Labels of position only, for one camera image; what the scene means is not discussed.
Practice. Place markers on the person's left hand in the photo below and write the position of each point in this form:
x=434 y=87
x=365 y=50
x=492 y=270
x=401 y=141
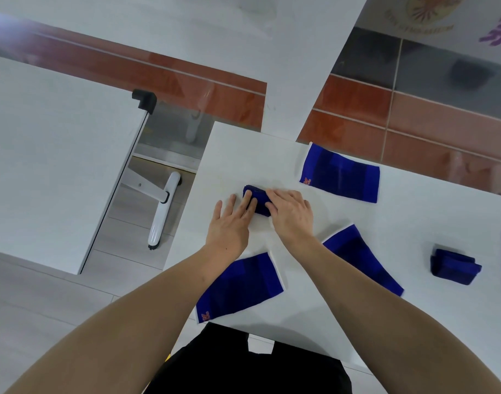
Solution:
x=228 y=231

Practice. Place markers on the person's black clothing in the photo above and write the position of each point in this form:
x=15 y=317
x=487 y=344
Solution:
x=250 y=369

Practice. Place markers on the blue knit sleeve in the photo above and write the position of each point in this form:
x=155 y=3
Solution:
x=363 y=260
x=455 y=266
x=242 y=287
x=259 y=200
x=343 y=178

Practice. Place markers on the white table leg foot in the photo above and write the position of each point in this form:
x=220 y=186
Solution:
x=163 y=213

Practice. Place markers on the person's right hand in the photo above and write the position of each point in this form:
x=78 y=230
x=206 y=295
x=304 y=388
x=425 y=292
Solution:
x=293 y=219

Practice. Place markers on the person's left middle finger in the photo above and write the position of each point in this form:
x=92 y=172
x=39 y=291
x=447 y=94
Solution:
x=244 y=203

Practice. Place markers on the white clothing tag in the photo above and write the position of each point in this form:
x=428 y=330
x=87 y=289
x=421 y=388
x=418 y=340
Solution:
x=260 y=344

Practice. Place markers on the person's left forearm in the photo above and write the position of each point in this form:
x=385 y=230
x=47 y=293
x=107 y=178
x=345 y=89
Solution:
x=144 y=324

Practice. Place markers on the black table corner cap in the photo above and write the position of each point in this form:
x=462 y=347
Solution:
x=144 y=100

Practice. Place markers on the flat blue knit sleeve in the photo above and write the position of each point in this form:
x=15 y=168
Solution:
x=343 y=178
x=363 y=260
x=242 y=287

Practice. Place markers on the person's right forearm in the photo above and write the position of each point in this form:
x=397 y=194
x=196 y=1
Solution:
x=381 y=324

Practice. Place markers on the person's left little finger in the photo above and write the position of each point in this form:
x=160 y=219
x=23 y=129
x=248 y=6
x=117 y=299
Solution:
x=217 y=210

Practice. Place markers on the person's right fingers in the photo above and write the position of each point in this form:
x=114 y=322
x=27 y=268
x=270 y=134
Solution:
x=285 y=197

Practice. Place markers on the folded blue knit sleeve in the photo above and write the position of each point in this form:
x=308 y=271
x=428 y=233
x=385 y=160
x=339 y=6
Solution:
x=455 y=266

